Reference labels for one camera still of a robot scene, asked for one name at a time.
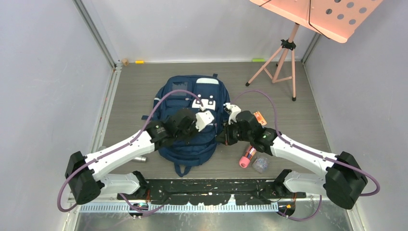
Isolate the pink music stand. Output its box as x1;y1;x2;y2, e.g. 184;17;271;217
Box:
244;0;385;102

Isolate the navy blue backpack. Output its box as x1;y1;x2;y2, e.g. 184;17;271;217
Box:
152;74;230;177

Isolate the clear bag of clips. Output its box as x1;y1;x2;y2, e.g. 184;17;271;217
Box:
252;156;268;173

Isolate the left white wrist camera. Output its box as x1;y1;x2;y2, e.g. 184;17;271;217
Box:
195;110;215;132

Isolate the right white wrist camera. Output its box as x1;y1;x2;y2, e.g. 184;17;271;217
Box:
224;103;242;125

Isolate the silver metal bottle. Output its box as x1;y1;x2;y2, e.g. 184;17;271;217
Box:
133;156;147;163

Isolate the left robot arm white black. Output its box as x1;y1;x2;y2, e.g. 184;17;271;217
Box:
64;108;214;205

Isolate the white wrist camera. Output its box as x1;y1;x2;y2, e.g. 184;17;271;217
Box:
224;103;242;125
195;110;215;132

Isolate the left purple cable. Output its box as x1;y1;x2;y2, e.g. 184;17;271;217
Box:
56;89;204;218

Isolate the purple cable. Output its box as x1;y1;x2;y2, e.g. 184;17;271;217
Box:
56;89;204;218
231;89;381;221

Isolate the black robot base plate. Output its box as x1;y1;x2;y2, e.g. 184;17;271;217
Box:
125;179;306;205

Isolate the small wooden block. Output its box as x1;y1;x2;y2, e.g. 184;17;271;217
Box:
122;58;129;66

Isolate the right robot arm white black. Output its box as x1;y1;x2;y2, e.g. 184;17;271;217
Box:
216;111;368;209

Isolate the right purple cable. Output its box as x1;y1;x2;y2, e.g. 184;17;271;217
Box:
231;89;381;221

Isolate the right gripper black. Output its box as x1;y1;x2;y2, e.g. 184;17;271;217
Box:
216;118;253;146

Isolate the small orange booklet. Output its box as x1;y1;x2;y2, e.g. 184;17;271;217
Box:
253;111;267;127

